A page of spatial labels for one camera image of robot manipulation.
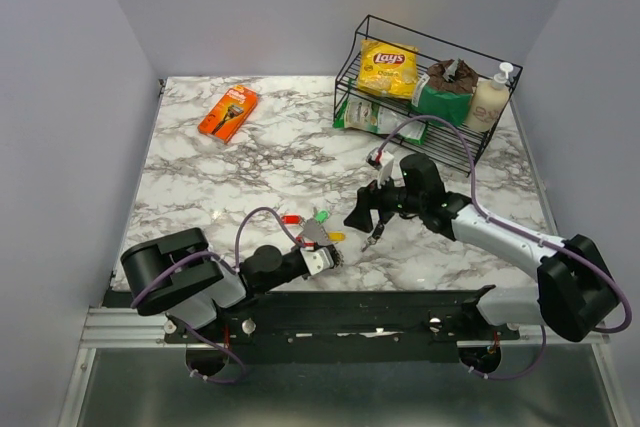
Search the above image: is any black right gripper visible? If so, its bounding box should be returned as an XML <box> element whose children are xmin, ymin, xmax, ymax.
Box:
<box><xmin>343</xmin><ymin>168</ymin><xmax>424</xmax><ymax>233</ymax></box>

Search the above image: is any steel key organizer red handle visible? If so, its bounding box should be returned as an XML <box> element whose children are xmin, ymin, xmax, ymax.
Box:
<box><xmin>301</xmin><ymin>218</ymin><xmax>342</xmax><ymax>269</ymax></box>

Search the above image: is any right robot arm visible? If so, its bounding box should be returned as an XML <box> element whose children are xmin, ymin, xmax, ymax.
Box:
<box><xmin>344</xmin><ymin>153</ymin><xmax>620</xmax><ymax>342</ymax></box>

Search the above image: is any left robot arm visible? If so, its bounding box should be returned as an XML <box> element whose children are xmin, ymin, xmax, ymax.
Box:
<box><xmin>120</xmin><ymin>228</ymin><xmax>319</xmax><ymax>342</ymax></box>

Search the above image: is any black key tag with keys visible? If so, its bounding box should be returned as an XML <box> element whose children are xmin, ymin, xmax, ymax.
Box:
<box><xmin>361</xmin><ymin>222</ymin><xmax>385</xmax><ymax>252</ymax></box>

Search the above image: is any yellow key tag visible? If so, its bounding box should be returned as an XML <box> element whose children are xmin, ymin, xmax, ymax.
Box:
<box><xmin>328</xmin><ymin>232</ymin><xmax>346</xmax><ymax>242</ymax></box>

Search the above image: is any green key tag with key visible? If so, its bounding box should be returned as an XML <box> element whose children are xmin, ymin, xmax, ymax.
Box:
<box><xmin>313</xmin><ymin>209</ymin><xmax>330</xmax><ymax>223</ymax></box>

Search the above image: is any red key tag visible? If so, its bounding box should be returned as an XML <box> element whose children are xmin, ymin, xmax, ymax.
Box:
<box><xmin>281</xmin><ymin>214</ymin><xmax>304</xmax><ymax>225</ymax></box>

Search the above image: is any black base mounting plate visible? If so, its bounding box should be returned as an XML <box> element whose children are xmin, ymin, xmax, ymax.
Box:
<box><xmin>164</xmin><ymin>287</ymin><xmax>542</xmax><ymax>374</ymax></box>

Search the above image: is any green white snack bag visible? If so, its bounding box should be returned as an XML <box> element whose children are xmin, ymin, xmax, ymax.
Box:
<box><xmin>333</xmin><ymin>97</ymin><xmax>428</xmax><ymax>145</ymax></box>

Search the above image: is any yellow Lays chips bag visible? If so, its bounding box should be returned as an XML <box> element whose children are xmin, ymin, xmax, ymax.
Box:
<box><xmin>357</xmin><ymin>39</ymin><xmax>419</xmax><ymax>100</ymax></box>

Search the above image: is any green brown coffee bag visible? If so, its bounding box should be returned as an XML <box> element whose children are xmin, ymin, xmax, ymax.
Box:
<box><xmin>411</xmin><ymin>59</ymin><xmax>479</xmax><ymax>126</ymax></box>

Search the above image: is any orange razor box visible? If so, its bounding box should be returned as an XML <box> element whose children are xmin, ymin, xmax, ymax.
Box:
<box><xmin>197</xmin><ymin>85</ymin><xmax>259</xmax><ymax>144</ymax></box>

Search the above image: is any cream lotion pump bottle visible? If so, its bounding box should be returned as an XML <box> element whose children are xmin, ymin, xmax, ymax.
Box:
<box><xmin>464</xmin><ymin>62</ymin><xmax>514</xmax><ymax>133</ymax></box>

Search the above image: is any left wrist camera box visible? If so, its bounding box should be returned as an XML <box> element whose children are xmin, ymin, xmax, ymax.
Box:
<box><xmin>301</xmin><ymin>246</ymin><xmax>336</xmax><ymax>276</ymax></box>

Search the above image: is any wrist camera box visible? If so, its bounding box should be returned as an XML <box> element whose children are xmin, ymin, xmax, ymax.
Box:
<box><xmin>301</xmin><ymin>246</ymin><xmax>336</xmax><ymax>276</ymax></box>
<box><xmin>366</xmin><ymin>149</ymin><xmax>395</xmax><ymax>188</ymax></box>

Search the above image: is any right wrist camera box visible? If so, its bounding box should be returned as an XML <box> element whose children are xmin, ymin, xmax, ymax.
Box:
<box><xmin>366</xmin><ymin>149</ymin><xmax>395</xmax><ymax>188</ymax></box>

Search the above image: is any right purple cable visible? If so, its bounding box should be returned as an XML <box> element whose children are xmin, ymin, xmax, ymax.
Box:
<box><xmin>369</xmin><ymin>115</ymin><xmax>632</xmax><ymax>381</ymax></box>

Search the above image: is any purple cable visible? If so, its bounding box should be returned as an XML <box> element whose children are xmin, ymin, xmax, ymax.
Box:
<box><xmin>130</xmin><ymin>206</ymin><xmax>307</xmax><ymax>384</ymax></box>
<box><xmin>369</xmin><ymin>115</ymin><xmax>632</xmax><ymax>381</ymax></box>

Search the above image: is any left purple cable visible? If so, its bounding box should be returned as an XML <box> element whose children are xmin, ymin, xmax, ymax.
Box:
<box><xmin>130</xmin><ymin>206</ymin><xmax>307</xmax><ymax>384</ymax></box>

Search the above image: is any black wire shelf rack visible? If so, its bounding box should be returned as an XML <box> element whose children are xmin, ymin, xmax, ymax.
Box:
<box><xmin>333</xmin><ymin>15</ymin><xmax>523</xmax><ymax>173</ymax></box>

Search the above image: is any aluminium rail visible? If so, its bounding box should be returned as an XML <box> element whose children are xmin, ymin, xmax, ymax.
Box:
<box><xmin>80</xmin><ymin>307</ymin><xmax>611</xmax><ymax>349</ymax></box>

